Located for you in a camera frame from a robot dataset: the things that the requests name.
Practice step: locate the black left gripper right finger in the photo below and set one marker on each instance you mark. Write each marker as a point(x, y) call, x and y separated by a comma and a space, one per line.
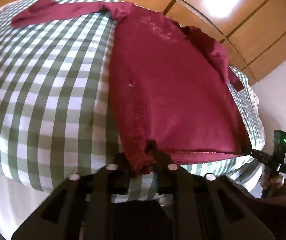
point(203, 209)

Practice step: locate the person's right hand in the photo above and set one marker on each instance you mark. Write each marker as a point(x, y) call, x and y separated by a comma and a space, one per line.
point(275, 186)

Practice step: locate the floral quilt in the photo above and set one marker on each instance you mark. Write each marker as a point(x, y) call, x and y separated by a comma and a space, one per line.
point(254, 100)

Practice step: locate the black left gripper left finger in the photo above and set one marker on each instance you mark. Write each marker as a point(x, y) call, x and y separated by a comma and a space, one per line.
point(79, 207)

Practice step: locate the orange wooden wardrobe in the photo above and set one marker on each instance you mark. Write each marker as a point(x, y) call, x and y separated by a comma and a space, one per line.
point(254, 31)

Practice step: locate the green white checkered bedsheet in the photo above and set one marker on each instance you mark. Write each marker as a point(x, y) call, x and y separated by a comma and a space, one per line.
point(54, 113)

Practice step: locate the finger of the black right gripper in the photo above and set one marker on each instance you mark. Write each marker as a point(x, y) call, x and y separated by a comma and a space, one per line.
point(245, 150)

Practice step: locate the maroon long-sleeve shirt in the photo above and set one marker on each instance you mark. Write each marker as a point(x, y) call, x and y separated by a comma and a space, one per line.
point(169, 86)

